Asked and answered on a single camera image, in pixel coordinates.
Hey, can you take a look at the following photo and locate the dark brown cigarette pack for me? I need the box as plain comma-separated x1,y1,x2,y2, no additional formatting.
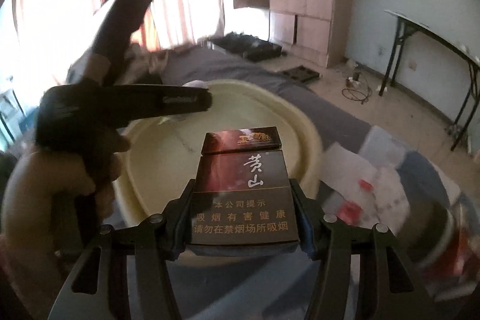
190,127,299,246

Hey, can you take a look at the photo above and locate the person's left hand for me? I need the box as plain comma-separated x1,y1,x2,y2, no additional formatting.
1,132,129,319

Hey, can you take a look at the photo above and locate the cream plastic basin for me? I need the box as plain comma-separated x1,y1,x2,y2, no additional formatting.
114,79,323,227

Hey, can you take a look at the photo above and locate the grey bed sheet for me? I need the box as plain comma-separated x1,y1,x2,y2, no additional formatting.
160,46,371,153

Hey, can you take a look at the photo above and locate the blue white checkered rug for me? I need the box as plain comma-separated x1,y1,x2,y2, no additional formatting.
316,127,479,302

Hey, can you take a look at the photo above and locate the black folding table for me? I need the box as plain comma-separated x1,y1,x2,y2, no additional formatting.
378,10,479,150

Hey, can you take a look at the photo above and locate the power strip with cable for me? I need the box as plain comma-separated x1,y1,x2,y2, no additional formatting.
342,71,373,105

